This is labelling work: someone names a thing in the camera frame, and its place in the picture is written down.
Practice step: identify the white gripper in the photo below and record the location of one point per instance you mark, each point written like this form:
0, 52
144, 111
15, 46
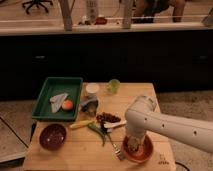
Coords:
134, 142

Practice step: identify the orange-red bowl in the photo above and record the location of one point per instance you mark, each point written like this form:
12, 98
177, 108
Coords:
143, 154

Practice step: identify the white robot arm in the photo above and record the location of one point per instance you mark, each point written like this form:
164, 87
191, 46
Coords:
141, 117

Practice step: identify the dark maroon bowl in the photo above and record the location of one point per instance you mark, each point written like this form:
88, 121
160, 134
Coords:
52, 137

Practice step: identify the dark red grapes bunch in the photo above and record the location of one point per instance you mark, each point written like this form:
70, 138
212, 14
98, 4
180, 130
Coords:
107, 117

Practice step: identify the green chili pepper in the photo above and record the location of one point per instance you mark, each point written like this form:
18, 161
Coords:
94, 128

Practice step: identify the yellow banana toy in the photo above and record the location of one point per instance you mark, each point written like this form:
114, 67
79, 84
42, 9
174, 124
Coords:
80, 124

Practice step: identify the green translucent cup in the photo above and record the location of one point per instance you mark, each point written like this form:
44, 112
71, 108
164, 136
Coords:
113, 86

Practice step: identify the white round container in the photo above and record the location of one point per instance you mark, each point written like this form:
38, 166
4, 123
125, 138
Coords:
92, 89

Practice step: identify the orange fruit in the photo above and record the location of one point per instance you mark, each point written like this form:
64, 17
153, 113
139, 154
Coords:
67, 105

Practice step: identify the grey folded cloth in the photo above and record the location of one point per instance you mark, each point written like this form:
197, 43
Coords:
57, 101

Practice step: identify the green plastic tray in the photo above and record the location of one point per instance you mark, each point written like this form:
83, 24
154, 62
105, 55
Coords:
54, 86

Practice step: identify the red object on floor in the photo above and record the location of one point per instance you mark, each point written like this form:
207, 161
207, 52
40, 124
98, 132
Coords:
101, 21

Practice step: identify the seated person legs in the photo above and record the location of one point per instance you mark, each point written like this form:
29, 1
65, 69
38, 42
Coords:
147, 9

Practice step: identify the black office chair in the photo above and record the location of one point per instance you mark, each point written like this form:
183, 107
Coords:
38, 3

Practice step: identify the white handled brush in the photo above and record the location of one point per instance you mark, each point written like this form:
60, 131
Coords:
114, 125

